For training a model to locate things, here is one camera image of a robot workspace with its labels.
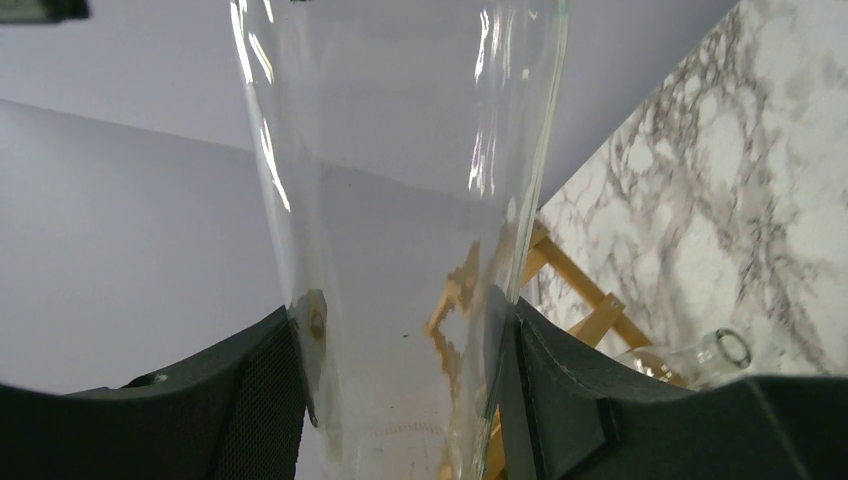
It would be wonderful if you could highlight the small clear glass bottle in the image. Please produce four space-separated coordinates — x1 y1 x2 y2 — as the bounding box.
614 328 753 391

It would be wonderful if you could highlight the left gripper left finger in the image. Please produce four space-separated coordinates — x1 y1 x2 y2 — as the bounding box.
1 308 306 479

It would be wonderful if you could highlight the tall clear glass bottle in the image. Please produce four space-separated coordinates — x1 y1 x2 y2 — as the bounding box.
229 0 570 479

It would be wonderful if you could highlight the wooden wine rack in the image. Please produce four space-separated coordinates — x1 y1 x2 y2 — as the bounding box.
423 221 684 480

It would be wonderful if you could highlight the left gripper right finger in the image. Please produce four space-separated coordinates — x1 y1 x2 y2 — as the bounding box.
496 300 847 479

